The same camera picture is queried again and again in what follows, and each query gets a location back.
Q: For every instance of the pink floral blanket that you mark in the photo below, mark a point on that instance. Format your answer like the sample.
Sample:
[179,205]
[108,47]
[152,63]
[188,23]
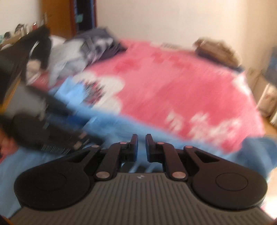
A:
[173,86]

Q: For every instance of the folded tan clothes stack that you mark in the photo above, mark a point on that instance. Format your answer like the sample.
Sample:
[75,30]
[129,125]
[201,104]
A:
[216,52]

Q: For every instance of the black garment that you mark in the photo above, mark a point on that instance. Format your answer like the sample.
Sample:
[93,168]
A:
[19,54]

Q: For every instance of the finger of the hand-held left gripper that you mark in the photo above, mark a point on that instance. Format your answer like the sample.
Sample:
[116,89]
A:
[80,138]
[62,106]

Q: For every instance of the light blue t-shirt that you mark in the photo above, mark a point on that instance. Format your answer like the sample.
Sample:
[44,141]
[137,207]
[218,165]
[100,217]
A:
[121,127]

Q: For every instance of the white water dispenser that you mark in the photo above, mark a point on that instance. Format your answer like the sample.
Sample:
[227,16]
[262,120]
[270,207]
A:
[257,80]

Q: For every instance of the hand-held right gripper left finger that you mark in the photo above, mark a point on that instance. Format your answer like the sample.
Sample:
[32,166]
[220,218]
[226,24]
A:
[135,151]

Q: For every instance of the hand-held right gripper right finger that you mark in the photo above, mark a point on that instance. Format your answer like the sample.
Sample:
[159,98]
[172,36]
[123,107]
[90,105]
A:
[148,151]

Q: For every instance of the dark plaid shirt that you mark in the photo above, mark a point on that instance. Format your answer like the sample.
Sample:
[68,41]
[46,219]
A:
[99,43]

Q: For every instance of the wooden door frame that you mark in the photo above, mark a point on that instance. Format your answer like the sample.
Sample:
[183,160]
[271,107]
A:
[71,17]

